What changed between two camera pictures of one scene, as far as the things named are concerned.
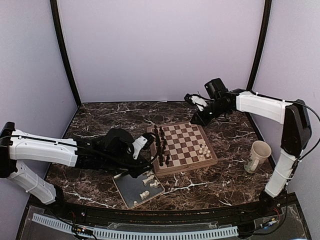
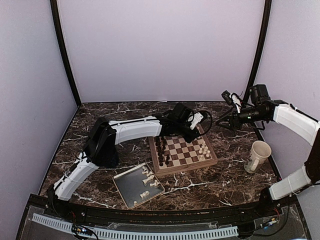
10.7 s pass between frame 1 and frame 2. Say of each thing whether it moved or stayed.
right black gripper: moved
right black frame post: stayed
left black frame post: stayed
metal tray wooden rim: stayed
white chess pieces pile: stayed
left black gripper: moved
